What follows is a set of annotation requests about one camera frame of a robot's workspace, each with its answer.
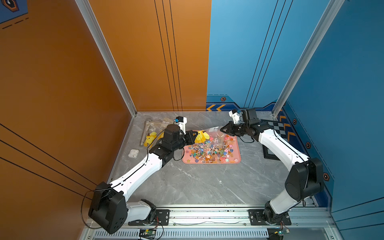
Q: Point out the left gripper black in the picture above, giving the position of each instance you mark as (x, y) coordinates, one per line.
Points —
(190, 139)

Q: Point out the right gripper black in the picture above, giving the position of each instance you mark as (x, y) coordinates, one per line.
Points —
(230, 130)

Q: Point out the yellow duck ziploc bag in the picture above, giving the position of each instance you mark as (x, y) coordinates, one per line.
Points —
(152, 133)
(211, 138)
(164, 123)

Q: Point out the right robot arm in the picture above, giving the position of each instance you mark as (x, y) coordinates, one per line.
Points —
(305, 178)

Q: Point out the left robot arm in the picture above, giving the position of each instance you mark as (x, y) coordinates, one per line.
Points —
(111, 208)

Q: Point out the pink plastic tray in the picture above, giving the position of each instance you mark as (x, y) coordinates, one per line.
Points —
(230, 154)

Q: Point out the silver microphone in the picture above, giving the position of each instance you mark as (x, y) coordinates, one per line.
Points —
(147, 125)

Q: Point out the white earbuds case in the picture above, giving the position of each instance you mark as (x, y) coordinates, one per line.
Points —
(133, 153)

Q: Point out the black white chessboard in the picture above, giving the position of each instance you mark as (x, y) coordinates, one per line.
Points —
(279, 128)

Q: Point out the left green circuit board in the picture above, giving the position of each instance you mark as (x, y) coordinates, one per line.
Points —
(147, 234)

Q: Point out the green circuit board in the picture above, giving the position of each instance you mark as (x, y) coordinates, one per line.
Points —
(278, 234)
(147, 234)

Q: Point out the right green circuit board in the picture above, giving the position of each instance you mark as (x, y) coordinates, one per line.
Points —
(278, 234)

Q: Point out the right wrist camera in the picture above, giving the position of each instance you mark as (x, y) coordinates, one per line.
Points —
(235, 116)

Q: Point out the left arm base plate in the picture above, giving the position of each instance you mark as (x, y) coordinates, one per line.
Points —
(156, 217)

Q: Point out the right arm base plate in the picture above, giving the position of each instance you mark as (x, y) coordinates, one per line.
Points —
(266, 217)

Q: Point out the aluminium front rail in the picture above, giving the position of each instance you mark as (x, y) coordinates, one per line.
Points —
(241, 215)

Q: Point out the left aluminium corner post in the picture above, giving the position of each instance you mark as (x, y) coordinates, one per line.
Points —
(101, 42)

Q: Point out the aluminium corner post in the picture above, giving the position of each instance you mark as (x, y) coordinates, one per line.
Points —
(101, 42)
(317, 36)

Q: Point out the right aluminium corner post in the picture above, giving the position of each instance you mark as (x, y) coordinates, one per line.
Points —
(317, 36)

